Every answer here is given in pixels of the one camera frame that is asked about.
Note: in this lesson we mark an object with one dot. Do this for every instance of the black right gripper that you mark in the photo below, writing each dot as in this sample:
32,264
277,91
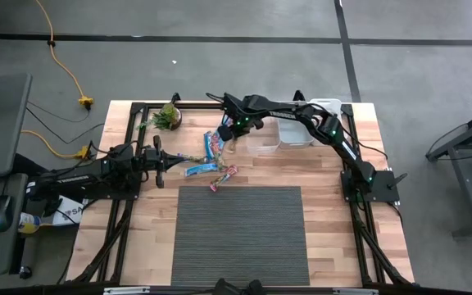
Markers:
225,133

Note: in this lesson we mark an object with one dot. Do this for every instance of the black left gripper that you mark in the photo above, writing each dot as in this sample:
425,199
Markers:
158,160

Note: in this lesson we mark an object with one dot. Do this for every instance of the blue granola bar red ends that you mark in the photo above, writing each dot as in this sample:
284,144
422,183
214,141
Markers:
218,147

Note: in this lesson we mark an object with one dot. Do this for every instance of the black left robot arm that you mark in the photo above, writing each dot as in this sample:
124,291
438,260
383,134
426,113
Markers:
76,178

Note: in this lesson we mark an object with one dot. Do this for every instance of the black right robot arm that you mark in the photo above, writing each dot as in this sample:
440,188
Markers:
285,112

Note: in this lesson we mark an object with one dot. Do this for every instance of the blue white granola bar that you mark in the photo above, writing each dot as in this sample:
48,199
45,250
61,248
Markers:
201,169

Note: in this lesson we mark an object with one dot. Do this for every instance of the small blue candy packet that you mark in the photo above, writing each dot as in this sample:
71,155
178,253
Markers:
195,157

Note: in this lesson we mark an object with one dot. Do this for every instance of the clear plastic bin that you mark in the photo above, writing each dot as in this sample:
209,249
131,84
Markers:
262,145

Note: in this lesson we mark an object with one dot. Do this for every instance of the succulent in black pot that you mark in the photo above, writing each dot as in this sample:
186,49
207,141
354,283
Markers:
170,119

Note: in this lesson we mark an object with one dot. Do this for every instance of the red green Chewy bar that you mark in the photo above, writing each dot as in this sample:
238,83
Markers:
223,178

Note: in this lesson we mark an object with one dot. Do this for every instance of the beige plastic bin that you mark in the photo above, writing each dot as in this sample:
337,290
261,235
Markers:
295,137

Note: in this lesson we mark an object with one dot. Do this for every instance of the dark grey woven placemat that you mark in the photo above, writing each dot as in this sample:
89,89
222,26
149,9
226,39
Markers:
240,237

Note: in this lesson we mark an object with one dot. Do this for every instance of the white printed bag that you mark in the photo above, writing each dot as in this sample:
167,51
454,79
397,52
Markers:
68,211

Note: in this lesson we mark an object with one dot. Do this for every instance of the yellow white bottle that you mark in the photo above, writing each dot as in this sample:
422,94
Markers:
29,223

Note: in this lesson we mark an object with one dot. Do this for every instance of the black computer mouse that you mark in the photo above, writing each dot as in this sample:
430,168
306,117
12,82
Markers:
0,213

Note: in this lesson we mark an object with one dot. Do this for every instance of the silver aluminium bracket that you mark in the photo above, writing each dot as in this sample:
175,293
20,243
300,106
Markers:
355,291
127,290

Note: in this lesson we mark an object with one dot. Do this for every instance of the black table-level camera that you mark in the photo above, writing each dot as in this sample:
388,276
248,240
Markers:
225,288

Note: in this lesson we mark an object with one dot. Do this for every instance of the black desk frame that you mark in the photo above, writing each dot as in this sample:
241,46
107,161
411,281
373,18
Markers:
465,196

